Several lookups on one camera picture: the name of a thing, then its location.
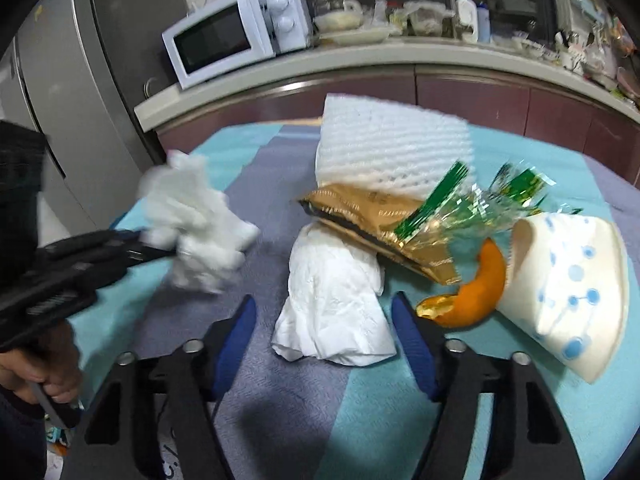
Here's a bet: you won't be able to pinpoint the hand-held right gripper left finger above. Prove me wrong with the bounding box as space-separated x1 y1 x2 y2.
62 294 258 480

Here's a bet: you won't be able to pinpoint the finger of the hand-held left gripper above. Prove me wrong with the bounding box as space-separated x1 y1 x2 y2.
42 229 147 262
50 249 177 297

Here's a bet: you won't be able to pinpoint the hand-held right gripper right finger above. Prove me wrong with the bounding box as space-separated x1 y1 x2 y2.
391 291 586 480

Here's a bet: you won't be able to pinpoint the curved orange peel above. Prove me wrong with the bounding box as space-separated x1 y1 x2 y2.
416 237 509 329

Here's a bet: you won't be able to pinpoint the white paper tissue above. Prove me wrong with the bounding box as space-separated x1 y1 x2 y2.
271 222 399 366

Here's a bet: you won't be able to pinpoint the person's left forearm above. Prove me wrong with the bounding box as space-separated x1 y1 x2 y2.
0 390 48 480

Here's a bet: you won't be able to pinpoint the person's left hand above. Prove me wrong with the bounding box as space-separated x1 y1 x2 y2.
0 319 84 405

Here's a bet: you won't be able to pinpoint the teal and grey tablecloth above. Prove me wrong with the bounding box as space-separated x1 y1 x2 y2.
70 120 640 480

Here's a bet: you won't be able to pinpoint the green clear plastic wrapper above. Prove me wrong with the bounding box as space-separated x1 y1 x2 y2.
392 160 583 262

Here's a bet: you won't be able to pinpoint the gold foil packet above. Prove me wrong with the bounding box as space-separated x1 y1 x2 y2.
298 185 463 287

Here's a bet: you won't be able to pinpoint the grey refrigerator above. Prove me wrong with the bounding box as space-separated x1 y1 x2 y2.
0 0 167 233

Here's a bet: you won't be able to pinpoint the blue dotted paper cup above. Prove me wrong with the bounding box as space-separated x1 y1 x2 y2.
495 212 631 386

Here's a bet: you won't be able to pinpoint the white foam net sheet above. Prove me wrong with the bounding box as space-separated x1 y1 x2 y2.
314 92 478 200

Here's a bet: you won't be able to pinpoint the white microwave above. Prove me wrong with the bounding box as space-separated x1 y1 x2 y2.
161 0 312 91

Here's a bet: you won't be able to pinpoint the maroon kitchen cabinets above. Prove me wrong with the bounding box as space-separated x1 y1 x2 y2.
155 72 640 187

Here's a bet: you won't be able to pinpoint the white kitchen counter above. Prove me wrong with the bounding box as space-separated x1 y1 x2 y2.
134 40 640 133

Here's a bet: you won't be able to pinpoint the white plate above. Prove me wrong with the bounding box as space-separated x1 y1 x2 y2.
317 27 391 46

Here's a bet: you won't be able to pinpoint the blue bottle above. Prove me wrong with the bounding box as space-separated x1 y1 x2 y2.
477 2 493 43

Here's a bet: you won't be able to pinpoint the white pump bottle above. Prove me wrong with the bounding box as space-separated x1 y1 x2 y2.
456 0 480 43

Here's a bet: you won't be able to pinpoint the dish rack with tableware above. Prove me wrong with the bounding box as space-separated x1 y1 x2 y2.
554 10 640 108

